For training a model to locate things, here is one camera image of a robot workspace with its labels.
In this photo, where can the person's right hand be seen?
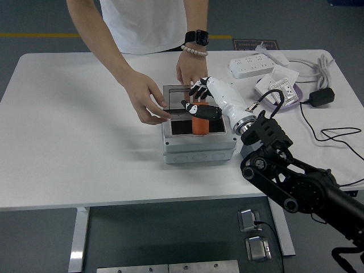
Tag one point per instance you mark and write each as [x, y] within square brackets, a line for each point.
[146, 96]

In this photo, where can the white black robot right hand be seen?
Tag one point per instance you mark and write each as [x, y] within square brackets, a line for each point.
[227, 98]

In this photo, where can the person's left hand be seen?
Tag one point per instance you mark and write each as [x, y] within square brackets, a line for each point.
[192, 69]

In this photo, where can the smoky transparent box lid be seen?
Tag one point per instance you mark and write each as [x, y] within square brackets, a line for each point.
[176, 98]

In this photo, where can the orange cylindrical battery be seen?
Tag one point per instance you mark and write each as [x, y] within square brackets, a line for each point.
[200, 126]

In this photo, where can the grey plastic junction box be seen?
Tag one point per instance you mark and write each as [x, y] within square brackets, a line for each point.
[196, 146]

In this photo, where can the person's right forearm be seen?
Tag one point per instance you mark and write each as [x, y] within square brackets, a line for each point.
[96, 37]

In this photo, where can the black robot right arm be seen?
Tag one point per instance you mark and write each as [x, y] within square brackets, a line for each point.
[307, 187]

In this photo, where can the white socket box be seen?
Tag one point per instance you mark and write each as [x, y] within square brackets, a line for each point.
[261, 86]

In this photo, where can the metal floor socket box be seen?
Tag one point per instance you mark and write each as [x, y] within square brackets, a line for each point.
[256, 248]
[247, 219]

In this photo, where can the black smartwatch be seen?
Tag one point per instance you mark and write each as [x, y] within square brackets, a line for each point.
[197, 37]

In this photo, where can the white power strip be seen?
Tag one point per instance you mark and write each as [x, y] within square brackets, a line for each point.
[250, 66]

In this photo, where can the grey cube holder block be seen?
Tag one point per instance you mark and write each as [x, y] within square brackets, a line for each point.
[246, 149]

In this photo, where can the dark floor sign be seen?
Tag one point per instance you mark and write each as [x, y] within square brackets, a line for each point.
[247, 45]

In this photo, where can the white power plug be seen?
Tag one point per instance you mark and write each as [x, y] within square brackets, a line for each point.
[261, 47]

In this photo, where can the person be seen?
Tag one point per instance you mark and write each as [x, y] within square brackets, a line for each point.
[148, 22]

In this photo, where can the white flat adapter block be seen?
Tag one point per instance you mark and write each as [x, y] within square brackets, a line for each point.
[280, 59]

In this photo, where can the purple plastic tray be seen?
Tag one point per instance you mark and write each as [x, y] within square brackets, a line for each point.
[297, 92]

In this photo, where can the black power adapter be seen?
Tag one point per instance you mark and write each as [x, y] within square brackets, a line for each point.
[322, 97]

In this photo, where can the white table leg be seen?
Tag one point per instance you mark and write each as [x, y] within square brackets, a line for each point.
[79, 236]
[285, 236]

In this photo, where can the blue object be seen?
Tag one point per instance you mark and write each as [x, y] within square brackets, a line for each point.
[348, 2]

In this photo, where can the grey metal plate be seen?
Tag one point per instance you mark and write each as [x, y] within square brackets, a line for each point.
[204, 267]
[130, 269]

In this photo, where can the packaged wall socket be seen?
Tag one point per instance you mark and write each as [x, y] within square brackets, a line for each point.
[288, 91]

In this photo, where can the black under-table bracket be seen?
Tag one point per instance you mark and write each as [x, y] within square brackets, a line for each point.
[352, 193]

